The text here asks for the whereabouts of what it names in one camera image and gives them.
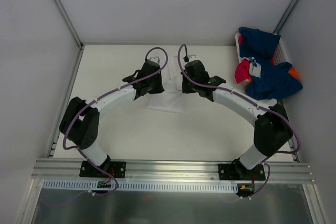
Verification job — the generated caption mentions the white plastic basket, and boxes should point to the white plastic basket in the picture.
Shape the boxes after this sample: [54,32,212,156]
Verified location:
[235,33,289,65]

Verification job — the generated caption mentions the black mounting plate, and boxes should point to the black mounting plate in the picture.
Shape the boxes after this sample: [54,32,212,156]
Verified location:
[79,160,127,178]
[218,163,266,181]

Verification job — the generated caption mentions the left corner aluminium post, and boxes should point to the left corner aluminium post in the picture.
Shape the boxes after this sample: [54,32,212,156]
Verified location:
[52,0,83,48]

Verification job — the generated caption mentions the corner aluminium post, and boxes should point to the corner aluminium post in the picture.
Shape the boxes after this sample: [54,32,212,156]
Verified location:
[273,0,300,34]
[52,0,83,48]

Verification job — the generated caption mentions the orange t shirt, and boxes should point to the orange t shirt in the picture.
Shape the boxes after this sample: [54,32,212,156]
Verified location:
[287,67,300,81]

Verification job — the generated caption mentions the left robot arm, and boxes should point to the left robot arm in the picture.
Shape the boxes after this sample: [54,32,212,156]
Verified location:
[59,60,164,177]

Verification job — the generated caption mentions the white t shirt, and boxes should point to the white t shirt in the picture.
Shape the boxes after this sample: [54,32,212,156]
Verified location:
[147,55,187,114]

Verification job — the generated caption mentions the right corner aluminium post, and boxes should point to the right corner aluminium post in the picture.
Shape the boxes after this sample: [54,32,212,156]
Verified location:
[273,0,300,34]

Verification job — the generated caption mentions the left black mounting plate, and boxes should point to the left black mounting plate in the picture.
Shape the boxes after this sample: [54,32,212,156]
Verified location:
[79,160,127,178]

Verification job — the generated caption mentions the blue t shirt pile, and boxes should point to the blue t shirt pile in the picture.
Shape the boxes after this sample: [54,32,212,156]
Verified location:
[239,27,303,100]

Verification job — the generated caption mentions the white slotted cable duct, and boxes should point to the white slotted cable duct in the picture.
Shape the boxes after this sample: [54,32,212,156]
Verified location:
[43,179,238,194]

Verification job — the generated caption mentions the aluminium front rail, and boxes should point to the aluminium front rail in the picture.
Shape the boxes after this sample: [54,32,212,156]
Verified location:
[32,158,316,184]

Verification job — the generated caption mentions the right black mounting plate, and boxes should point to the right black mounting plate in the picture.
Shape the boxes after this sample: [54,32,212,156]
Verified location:
[218,163,266,181]

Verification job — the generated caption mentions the pink t shirt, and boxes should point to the pink t shirt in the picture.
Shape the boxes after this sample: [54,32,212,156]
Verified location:
[234,59,251,83]

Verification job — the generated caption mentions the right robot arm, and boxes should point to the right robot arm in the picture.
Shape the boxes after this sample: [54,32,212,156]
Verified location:
[182,60,293,180]

